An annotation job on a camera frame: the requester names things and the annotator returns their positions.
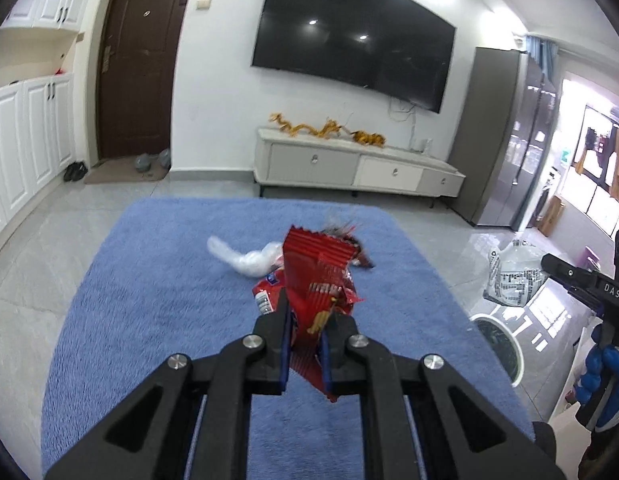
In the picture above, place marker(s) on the purple stool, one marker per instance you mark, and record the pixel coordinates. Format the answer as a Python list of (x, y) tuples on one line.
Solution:
[(587, 259)]

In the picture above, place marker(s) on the brown entrance door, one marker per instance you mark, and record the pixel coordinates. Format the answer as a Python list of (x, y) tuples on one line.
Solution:
[(139, 65)]

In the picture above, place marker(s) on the long golden dragon ornament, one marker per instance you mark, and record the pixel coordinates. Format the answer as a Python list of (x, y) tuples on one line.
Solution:
[(309, 129)]

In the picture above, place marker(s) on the knotted white plastic bag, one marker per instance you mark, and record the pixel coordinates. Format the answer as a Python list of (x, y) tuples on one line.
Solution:
[(252, 262)]

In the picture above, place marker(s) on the black wall television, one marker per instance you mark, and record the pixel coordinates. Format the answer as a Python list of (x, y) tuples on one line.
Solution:
[(354, 35)]

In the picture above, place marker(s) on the blue curtain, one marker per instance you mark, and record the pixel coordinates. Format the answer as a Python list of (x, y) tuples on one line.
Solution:
[(543, 57)]

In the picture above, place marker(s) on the blue fluffy rug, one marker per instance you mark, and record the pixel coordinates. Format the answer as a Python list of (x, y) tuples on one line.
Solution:
[(164, 310)]

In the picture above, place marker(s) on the small red snack packet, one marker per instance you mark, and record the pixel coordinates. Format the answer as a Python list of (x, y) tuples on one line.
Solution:
[(314, 270)]

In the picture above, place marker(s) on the white television stand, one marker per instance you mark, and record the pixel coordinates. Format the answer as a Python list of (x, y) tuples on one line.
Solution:
[(349, 165)]

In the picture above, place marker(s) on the short golden dragon ornament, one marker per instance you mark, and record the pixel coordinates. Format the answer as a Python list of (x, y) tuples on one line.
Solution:
[(369, 138)]

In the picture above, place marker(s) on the clear wrapper with red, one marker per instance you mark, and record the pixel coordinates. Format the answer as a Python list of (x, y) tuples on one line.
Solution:
[(352, 247)]

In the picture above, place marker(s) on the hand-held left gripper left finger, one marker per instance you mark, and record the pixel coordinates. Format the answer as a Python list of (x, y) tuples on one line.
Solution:
[(287, 360)]

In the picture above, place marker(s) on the grey refrigerator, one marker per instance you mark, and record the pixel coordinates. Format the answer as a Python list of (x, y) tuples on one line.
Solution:
[(504, 140)]

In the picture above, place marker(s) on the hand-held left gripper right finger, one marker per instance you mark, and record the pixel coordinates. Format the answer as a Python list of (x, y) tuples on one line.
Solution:
[(325, 365)]

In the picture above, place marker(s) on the white wall cupboards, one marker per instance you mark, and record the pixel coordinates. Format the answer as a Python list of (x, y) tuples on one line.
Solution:
[(24, 150)]

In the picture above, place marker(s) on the wall light switch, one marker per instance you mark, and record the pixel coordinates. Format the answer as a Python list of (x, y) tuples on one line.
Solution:
[(203, 3)]

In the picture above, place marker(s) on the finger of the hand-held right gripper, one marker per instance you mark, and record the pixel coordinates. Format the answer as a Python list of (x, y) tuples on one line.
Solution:
[(567, 272)]

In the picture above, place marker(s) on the large red snack bag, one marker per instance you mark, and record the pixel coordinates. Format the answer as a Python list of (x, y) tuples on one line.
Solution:
[(267, 295)]

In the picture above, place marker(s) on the washing machine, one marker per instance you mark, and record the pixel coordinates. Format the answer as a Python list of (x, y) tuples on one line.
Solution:
[(545, 202)]

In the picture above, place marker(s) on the brown doormat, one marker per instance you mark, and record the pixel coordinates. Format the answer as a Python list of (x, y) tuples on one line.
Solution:
[(124, 172)]

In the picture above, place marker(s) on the small white bottle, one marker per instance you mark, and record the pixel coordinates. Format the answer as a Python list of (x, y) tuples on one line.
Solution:
[(427, 146)]

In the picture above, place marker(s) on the grey dumbbells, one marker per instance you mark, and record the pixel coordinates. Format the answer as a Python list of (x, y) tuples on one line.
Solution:
[(152, 160)]

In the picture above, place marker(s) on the cardboard box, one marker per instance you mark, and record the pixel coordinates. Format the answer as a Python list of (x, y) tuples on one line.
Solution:
[(552, 216)]

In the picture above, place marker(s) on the white round trash bin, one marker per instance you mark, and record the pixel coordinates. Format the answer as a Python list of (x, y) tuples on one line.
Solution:
[(499, 345)]

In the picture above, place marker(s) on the pair of black shoes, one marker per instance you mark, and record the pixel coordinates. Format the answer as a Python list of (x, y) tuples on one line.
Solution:
[(75, 171)]

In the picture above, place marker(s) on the white printed plastic bag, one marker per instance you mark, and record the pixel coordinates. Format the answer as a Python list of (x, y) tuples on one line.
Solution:
[(514, 277)]

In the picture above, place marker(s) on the balcony window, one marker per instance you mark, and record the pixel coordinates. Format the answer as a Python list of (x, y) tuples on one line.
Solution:
[(602, 170)]

